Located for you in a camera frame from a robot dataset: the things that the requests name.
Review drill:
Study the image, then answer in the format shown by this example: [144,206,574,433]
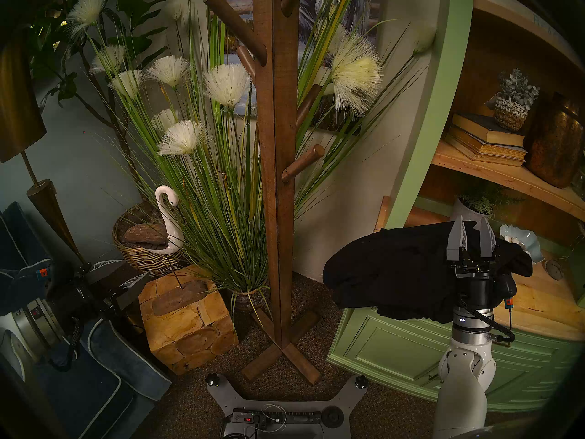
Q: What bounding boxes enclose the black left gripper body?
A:
[48,264,138,327]

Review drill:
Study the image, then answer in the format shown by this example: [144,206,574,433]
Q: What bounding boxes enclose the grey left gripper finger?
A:
[113,271,152,311]
[86,259,127,284]

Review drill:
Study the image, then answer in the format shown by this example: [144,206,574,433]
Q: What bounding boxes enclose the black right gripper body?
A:
[450,247,518,311]

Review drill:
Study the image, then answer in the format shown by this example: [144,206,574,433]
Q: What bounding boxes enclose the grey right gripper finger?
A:
[446,215,468,262]
[478,217,497,260]

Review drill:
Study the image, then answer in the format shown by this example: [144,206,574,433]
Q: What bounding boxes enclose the black jacket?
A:
[323,221,533,324]

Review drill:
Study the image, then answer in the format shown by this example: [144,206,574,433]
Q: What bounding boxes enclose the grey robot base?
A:
[205,373,369,439]

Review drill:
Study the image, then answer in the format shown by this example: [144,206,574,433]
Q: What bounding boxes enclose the brown wooden coat rack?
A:
[203,0,326,386]

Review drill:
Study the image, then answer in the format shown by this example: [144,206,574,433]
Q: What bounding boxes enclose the woven wicker basket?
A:
[112,202,184,277]

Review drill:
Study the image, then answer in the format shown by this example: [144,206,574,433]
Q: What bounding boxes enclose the blue bowl with shells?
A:
[499,224,545,264]

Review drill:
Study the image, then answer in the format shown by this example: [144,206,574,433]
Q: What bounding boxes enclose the small plant grey pot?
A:
[450,186,522,231]

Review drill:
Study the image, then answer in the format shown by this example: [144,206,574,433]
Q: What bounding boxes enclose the wooden block stool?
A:
[138,265,239,376]

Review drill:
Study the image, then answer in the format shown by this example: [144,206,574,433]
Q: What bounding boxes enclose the white wooden swan figurine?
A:
[122,185,185,257]

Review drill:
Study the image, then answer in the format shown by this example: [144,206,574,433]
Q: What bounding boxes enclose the thin tan old book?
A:
[443,135,527,167]

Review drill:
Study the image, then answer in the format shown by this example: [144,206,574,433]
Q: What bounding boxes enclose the green wooden shelf cabinet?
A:
[326,0,585,414]

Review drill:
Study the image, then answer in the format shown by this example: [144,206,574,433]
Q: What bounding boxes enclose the stack of old books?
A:
[446,125,528,161]

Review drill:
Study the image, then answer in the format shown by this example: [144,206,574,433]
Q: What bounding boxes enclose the dark old book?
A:
[452,112,526,147]

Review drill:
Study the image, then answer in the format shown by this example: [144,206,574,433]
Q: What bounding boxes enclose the bronze vase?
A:
[523,91,585,189]

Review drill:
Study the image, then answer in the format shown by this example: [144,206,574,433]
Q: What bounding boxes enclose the woven plant pot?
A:
[223,285,271,313]

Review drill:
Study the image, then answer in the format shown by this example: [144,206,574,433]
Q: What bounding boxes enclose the tall grass plant white tufts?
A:
[68,0,437,302]

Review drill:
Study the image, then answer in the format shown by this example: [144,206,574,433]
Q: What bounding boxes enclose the succulent in woven pot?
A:
[484,69,541,133]

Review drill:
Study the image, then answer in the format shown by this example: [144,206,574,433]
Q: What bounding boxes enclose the brass floor lamp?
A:
[0,29,88,266]

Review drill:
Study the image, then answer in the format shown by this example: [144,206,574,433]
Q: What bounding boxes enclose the black power strip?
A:
[231,408,323,428]

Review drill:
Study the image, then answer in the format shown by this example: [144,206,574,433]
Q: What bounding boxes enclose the dark leafy plant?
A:
[27,0,179,178]

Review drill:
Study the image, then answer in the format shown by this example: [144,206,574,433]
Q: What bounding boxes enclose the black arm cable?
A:
[457,296,516,344]

